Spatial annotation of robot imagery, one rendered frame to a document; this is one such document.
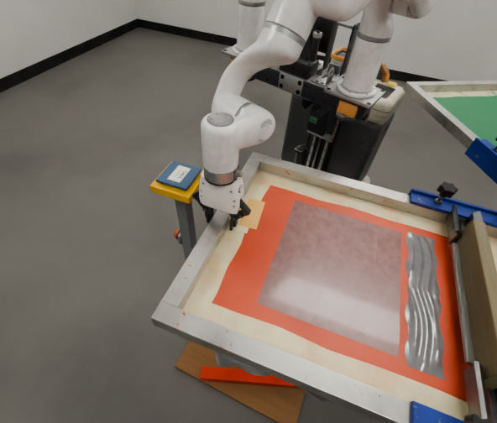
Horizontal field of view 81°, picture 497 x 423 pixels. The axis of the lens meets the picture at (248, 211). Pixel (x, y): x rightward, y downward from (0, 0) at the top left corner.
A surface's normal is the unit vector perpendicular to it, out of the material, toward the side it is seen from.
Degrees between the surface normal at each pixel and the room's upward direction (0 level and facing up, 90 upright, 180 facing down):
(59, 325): 0
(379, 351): 0
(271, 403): 0
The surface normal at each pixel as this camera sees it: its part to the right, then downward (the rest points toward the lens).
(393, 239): 0.06, -0.67
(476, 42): -0.35, 0.69
